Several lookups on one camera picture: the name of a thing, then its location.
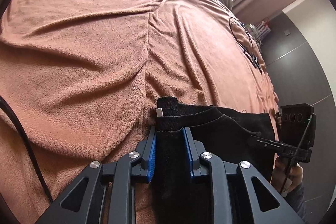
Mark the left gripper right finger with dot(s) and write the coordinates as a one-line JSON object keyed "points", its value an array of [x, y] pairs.
{"points": [[235, 193]]}

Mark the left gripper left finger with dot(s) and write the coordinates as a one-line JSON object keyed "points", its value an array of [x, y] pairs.
{"points": [[82, 201]]}

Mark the black sleeveless shirt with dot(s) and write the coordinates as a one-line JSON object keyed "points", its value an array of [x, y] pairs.
{"points": [[224, 132]]}

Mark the person right hand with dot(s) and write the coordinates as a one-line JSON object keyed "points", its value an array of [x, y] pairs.
{"points": [[286, 178]]}

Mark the grey wardrobe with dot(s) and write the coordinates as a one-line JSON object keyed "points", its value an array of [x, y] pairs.
{"points": [[298, 77]]}

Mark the black glasses on bed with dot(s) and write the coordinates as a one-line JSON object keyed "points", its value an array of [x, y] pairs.
{"points": [[253, 59]]}

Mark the items on bedside cabinet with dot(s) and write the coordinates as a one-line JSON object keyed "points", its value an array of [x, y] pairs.
{"points": [[260, 30]]}

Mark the brown bed blanket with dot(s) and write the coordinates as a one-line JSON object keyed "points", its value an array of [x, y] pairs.
{"points": [[84, 76]]}

